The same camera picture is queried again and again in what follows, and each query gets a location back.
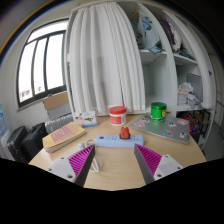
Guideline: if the yellow pink paperback book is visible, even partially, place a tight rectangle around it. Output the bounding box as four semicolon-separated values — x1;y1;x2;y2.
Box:
41;121;88;154

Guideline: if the white jar with red lid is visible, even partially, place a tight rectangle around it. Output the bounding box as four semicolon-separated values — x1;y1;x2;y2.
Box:
109;105;128;127

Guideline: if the silver laptop with stickers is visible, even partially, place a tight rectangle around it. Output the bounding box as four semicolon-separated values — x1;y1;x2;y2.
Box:
128;114;191;145

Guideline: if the white curtain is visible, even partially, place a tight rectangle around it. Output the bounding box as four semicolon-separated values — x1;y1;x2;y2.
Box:
66;2;147;116

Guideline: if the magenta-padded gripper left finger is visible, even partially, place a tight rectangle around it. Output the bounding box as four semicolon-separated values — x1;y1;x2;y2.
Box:
47;143;97;188

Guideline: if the black metal rack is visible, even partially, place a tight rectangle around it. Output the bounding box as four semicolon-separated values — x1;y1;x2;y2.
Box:
193;109;212;144

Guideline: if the orange-red charger block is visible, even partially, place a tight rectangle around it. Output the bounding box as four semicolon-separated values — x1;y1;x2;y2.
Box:
119;126;131;140

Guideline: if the white power cable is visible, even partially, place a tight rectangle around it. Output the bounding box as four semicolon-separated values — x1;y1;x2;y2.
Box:
77;139;101;174

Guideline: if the small white printed box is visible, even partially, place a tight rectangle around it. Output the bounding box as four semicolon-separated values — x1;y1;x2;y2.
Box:
78;110;99;128

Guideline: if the colourful patterned bag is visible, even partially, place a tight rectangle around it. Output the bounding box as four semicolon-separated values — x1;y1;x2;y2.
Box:
181;111;201;136

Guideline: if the dark-framed window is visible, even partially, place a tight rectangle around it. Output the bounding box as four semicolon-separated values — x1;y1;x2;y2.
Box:
15;19;69;108

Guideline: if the blue water bottle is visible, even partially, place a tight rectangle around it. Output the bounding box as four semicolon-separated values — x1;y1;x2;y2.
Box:
0;103;8;138

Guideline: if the green metal tin can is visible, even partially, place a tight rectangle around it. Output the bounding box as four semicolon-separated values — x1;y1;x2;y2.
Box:
150;101;168;123

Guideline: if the white radiator heater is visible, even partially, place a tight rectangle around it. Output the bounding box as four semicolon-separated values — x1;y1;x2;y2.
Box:
44;102;75;134

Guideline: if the light blue power strip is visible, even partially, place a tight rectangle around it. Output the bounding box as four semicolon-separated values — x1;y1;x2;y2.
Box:
94;134;145;148

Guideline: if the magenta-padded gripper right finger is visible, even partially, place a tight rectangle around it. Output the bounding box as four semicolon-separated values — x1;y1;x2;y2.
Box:
133;143;184;185

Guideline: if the black bag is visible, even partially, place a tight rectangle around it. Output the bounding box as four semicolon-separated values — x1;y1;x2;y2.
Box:
21;122;49;163
6;125;29;162

